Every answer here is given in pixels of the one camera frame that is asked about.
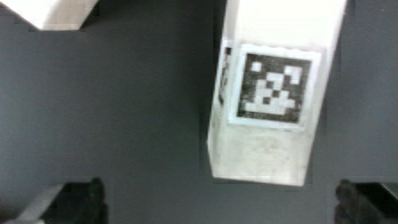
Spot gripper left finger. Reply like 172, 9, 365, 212
13, 177, 109, 224

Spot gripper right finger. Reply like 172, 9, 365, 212
333, 179, 398, 224

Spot white leg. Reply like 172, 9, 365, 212
207, 0, 347, 186

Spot white square tabletop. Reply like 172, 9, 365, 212
0, 0, 99, 31

